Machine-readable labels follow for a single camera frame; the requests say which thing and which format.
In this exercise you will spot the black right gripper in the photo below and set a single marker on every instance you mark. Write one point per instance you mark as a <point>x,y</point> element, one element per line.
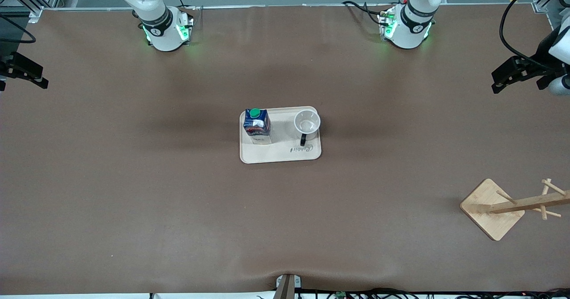
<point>6,66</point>

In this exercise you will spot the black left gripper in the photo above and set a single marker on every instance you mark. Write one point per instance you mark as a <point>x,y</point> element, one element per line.
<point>540,57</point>

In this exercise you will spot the blue milk carton green cap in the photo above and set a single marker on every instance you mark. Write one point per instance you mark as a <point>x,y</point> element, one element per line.
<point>257,123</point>

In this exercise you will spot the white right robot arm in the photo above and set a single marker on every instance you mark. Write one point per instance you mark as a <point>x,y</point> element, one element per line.
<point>162,36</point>

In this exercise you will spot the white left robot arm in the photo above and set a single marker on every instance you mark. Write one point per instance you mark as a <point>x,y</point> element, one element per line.
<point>407,34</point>

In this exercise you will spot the cream plastic tray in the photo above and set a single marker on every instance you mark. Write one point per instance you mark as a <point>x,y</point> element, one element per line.
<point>285,154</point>

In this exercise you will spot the wooden mug tree stand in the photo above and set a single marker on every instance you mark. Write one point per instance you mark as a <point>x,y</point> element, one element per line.
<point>490,210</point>

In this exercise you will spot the small green circuit board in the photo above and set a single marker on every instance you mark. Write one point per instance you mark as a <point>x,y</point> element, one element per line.
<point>341,295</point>

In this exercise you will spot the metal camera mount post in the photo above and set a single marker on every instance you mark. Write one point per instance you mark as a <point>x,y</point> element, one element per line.
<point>287,288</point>

